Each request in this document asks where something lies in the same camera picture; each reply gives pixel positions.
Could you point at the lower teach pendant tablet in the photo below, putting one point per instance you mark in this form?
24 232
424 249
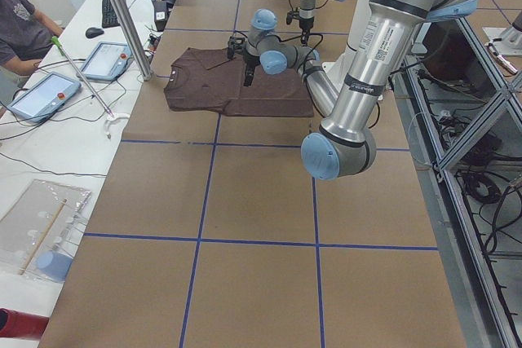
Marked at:
42 100

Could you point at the person in grey shirt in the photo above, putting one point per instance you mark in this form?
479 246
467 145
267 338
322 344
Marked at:
26 36

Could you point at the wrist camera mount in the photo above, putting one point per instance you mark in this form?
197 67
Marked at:
291 16
235 44

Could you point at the metal rod green handle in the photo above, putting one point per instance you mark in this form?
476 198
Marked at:
55 40

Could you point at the aluminium frame post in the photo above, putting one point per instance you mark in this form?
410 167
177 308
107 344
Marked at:
132 38

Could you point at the upper teach pendant tablet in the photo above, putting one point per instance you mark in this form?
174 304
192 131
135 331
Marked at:
107 62

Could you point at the clear plastic bag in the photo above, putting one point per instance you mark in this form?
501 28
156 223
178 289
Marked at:
40 233

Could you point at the teach pendant tablet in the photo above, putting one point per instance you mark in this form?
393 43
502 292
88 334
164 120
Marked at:
107 62
42 100

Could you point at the brown t-shirt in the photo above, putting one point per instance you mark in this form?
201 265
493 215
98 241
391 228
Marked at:
207 80

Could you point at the black keyboard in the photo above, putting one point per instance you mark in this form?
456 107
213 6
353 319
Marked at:
109 15

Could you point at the black computer mouse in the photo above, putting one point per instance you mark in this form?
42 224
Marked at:
93 32

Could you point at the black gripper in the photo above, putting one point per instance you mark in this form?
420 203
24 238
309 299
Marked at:
249 65
304 24

